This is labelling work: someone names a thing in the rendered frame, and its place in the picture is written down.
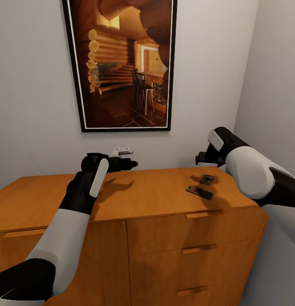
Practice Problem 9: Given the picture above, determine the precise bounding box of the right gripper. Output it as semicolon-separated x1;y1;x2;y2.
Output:
196;150;224;167

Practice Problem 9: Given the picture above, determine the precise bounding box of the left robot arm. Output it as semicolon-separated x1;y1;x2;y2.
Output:
0;147;138;306

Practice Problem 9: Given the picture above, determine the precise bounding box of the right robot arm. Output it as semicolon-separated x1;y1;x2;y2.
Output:
196;127;295;244

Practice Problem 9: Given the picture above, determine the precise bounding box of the mousetrap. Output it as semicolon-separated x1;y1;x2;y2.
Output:
186;185;213;200
200;174;214;186

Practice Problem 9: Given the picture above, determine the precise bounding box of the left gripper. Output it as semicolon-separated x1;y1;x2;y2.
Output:
113;157;138;172

